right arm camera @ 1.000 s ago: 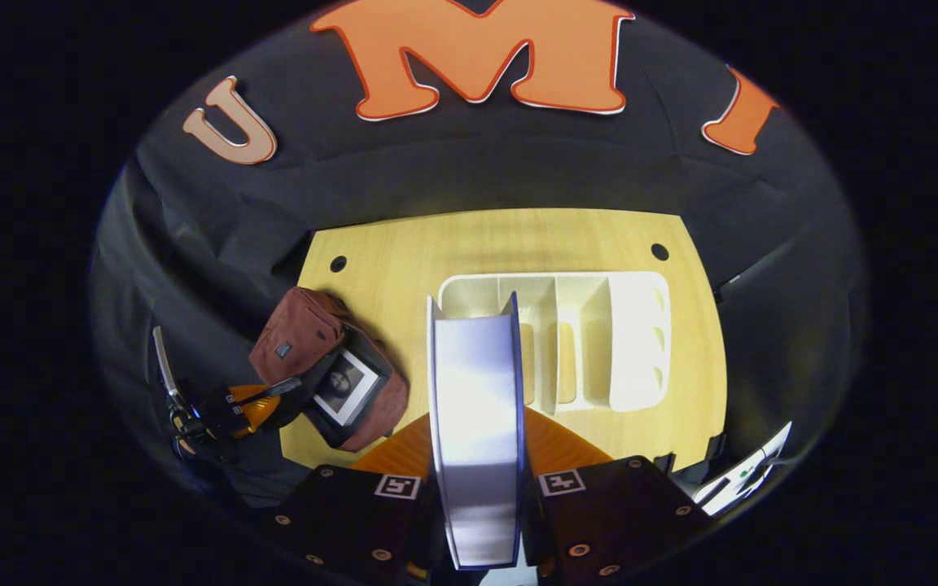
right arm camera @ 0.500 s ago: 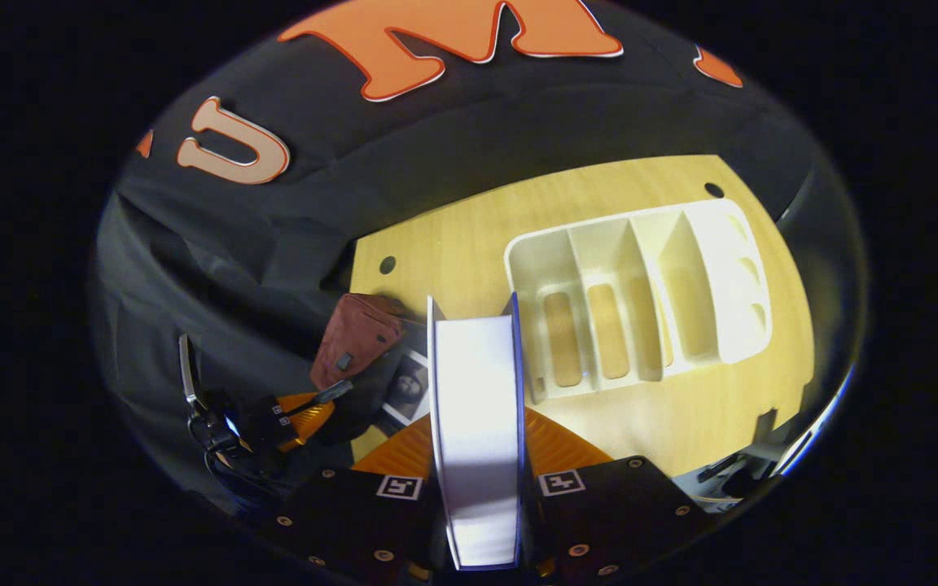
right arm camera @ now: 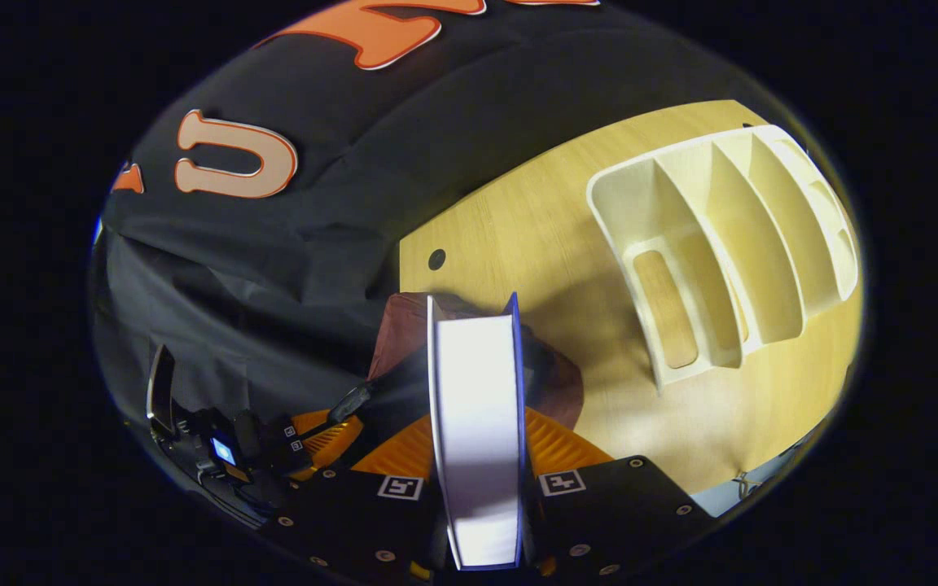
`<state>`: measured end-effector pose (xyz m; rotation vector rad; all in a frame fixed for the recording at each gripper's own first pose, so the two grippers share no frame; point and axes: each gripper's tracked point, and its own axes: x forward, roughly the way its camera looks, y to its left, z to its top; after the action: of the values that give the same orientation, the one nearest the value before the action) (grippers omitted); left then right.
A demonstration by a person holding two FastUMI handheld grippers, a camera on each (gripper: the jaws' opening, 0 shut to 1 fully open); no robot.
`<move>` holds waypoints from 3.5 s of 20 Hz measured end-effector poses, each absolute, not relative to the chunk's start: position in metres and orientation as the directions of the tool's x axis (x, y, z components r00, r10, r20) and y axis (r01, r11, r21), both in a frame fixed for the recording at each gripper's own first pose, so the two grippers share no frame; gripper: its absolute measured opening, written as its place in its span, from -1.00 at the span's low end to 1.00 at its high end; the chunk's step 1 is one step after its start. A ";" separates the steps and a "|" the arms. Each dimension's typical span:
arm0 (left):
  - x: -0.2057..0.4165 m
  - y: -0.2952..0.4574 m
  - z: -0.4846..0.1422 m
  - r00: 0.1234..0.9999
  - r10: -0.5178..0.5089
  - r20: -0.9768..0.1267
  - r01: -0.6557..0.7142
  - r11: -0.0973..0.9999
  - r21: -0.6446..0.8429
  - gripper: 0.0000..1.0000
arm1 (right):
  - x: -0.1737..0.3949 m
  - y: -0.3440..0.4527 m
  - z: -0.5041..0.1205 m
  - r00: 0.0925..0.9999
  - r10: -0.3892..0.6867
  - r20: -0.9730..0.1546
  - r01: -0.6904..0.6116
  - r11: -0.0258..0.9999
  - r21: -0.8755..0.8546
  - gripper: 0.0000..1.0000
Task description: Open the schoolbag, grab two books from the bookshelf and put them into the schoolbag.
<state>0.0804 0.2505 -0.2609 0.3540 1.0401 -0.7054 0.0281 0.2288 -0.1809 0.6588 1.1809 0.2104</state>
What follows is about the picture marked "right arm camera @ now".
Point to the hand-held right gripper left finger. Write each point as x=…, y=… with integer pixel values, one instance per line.
x=347, y=513

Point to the maroon schoolbag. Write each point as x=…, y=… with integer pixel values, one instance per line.
x=408, y=334

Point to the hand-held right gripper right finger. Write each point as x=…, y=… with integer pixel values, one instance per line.
x=599, y=521

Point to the white book with blue spine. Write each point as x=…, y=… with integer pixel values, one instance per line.
x=477, y=423

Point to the black desk grommet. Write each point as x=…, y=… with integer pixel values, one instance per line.
x=436, y=259

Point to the cream white bookshelf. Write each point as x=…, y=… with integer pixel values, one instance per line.
x=681, y=212

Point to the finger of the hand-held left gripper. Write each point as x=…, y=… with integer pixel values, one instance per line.
x=313, y=422
x=332, y=446

